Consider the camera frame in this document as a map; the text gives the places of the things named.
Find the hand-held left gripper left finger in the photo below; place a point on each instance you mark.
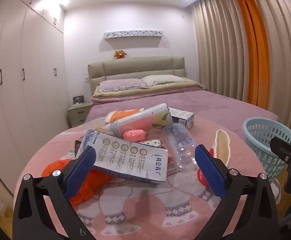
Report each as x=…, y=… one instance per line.
x=81, y=170

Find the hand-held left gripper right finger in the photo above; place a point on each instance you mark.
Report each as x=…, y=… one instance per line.
x=209, y=170

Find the light blue plastic basket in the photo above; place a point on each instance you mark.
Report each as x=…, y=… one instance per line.
x=265, y=140

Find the small white blue carton box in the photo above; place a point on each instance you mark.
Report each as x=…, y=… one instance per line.
x=181, y=117

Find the orange cylindrical can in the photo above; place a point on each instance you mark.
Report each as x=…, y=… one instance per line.
x=121, y=116

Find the pink bottle with fruit label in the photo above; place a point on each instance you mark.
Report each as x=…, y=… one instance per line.
x=140, y=120

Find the red round lid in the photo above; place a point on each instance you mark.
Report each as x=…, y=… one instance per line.
x=202, y=176

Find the orange plastic bag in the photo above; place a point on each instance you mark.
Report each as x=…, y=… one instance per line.
x=93, y=182

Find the cream feather-shaped dish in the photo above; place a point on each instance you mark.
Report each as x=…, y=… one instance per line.
x=221, y=146

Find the clear plastic bottle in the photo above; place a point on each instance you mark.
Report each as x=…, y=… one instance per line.
x=179, y=145

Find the large white blue milk carton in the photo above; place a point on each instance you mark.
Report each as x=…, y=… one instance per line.
x=125, y=157

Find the beige nightstand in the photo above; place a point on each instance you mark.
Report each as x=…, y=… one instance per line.
x=78, y=113

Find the pink wrapped packet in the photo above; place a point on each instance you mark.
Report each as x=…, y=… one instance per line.
x=135, y=135

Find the purple bedspread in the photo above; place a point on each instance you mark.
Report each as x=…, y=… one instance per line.
x=210, y=105

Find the pink printed blanket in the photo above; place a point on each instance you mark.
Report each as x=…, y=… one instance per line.
x=140, y=205

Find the purple pillow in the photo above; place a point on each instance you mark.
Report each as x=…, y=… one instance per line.
x=121, y=84

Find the cream pillow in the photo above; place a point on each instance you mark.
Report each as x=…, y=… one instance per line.
x=165, y=80

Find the white wardrobe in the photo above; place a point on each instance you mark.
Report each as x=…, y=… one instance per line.
x=23, y=80

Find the orange curtain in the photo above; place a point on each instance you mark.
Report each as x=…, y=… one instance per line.
x=254, y=45

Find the beige padded headboard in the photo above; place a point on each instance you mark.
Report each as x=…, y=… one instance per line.
x=135, y=68

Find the beige curtain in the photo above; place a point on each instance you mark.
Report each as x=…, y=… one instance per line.
x=223, y=55

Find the orange plush toy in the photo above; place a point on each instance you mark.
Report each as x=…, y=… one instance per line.
x=120, y=54

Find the white wall shelf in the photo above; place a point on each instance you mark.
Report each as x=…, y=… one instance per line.
x=133, y=35

